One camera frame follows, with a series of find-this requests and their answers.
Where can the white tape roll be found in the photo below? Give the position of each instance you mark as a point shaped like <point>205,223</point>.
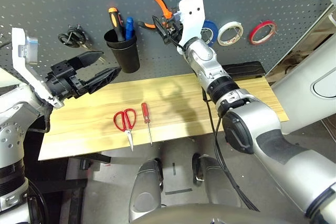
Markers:
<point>220,37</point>

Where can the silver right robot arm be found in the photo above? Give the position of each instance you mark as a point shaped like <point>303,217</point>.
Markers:
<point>210,64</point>

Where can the silver left robot leg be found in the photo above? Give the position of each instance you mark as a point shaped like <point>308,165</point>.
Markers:
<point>147,190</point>

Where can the blue tape roll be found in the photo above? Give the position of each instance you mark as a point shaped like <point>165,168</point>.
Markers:
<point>213,28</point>

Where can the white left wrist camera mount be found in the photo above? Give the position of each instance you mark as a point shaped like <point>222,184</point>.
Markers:
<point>19,58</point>

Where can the silver robot leg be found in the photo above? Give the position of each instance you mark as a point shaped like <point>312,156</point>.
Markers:
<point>218,182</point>
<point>147,190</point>

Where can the red tape roll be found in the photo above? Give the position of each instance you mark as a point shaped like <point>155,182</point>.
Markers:
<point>251,36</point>

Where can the black plastic cup holder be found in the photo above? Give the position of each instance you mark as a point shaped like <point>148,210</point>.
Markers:
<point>126,58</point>

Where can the orange black screwdriver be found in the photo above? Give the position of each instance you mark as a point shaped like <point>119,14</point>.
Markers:
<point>114,19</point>

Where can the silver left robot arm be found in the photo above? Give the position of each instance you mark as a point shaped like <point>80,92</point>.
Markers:
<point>13,119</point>

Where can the long grey floor tape strip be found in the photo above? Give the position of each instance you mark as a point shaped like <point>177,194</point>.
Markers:
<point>178,191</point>

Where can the metal pegboard hook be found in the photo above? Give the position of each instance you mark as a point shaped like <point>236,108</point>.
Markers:
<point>74,28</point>
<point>208,35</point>
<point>267,26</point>
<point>235,30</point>

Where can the silver right robot leg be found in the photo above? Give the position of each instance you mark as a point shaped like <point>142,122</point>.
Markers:
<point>218,182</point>

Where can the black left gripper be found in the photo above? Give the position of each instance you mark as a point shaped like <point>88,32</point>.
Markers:
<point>64,82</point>

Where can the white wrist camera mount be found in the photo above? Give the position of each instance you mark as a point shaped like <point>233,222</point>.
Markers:
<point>193,19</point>
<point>19,58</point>

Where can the grey robot torso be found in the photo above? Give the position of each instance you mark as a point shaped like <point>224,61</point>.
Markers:
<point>210,214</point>

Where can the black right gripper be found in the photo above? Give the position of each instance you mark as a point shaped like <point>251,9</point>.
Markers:
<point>176,32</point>

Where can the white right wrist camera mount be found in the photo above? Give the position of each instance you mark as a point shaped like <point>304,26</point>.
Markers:
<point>193,19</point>

